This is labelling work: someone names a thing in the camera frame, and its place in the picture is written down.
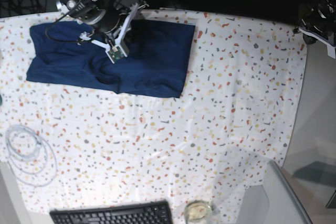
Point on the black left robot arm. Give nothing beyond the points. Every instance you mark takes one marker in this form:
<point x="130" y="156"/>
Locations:
<point x="319" y="9"/>

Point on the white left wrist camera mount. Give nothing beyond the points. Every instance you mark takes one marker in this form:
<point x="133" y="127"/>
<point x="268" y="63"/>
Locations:
<point x="329" y="44"/>

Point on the clear glass jar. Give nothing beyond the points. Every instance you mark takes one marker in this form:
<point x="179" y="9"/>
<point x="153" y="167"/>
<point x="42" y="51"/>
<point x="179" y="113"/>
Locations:
<point x="198" y="212"/>

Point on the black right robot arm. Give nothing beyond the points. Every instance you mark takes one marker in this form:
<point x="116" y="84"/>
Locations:
<point x="80" y="10"/>

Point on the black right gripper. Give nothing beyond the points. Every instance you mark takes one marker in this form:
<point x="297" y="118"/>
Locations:
<point x="110" y="13"/>

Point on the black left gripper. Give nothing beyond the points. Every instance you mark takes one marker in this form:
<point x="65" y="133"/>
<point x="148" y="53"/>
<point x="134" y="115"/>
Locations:
<point x="322" y="26"/>

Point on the black computer keyboard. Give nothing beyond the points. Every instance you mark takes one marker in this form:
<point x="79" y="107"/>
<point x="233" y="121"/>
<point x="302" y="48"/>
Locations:
<point x="153" y="212"/>

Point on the dark blue t-shirt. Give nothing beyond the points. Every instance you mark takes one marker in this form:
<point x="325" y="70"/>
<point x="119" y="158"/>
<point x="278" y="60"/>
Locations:
<point x="156" y="65"/>

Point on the terrazzo patterned table cloth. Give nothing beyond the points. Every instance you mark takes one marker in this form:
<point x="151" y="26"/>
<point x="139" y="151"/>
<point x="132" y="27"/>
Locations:
<point x="71" y="147"/>

